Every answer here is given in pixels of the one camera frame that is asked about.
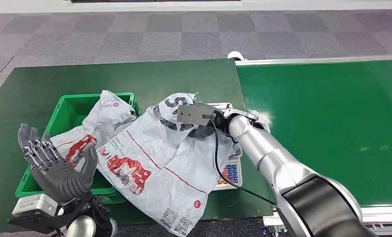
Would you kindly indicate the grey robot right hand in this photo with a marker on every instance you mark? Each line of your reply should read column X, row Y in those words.
column 220, row 126

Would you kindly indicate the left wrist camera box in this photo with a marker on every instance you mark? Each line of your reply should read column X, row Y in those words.
column 35, row 205

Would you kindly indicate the grey mailer bag red print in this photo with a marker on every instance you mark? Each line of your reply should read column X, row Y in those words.
column 107, row 114

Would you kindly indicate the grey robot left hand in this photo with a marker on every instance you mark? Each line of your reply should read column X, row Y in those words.
column 60, row 180

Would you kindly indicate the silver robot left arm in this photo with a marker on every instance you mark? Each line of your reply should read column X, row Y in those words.
column 81, row 227

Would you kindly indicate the aluminium conveyor frame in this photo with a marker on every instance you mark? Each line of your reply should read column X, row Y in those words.
column 385, row 216

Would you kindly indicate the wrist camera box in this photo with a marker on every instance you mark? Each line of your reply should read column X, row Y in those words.
column 192, row 114
column 35, row 205

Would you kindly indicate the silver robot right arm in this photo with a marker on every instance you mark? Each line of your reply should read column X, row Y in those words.
column 264, row 147

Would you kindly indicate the grey mailer bag black letters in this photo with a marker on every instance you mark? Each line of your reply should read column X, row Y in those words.
column 169, row 163

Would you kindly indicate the green plastic crate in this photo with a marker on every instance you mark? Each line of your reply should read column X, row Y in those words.
column 68, row 111

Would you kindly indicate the dark green table mat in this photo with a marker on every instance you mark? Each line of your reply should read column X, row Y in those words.
column 182, row 78

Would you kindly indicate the green conveyor belt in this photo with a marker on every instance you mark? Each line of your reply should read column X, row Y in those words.
column 346, row 114

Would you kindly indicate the white conveyor roller cap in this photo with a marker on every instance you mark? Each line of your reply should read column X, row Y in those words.
column 236, row 55

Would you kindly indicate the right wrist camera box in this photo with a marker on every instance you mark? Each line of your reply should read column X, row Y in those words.
column 192, row 114

